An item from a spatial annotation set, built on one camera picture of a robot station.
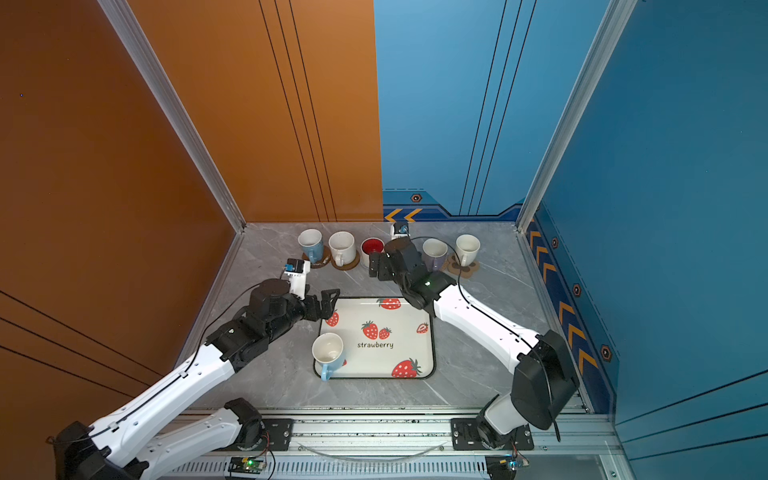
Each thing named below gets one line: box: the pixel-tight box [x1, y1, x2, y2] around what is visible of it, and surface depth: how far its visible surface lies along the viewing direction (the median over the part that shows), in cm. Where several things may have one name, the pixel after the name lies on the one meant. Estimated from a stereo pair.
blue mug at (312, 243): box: [297, 228, 324, 264], surface depth 104 cm
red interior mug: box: [360, 237, 385, 268], surface depth 105 cm
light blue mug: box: [311, 332, 344, 382], surface depth 81 cm
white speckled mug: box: [328, 230, 357, 267], surface depth 104 cm
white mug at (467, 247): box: [455, 234, 480, 267], surface depth 102 cm
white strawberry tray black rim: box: [319, 296, 435, 379], surface depth 91 cm
